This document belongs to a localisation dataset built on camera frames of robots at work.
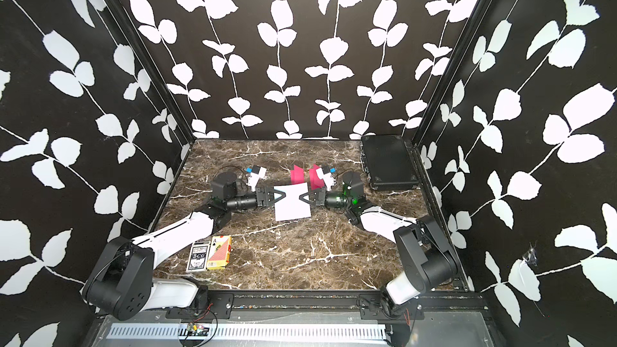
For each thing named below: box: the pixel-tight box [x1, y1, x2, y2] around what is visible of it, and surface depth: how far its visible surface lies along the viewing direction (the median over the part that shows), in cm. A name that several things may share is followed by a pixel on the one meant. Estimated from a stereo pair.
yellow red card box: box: [206, 234, 233, 270], surface depth 85 cm
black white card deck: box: [185, 240, 212, 273], surface depth 83 cm
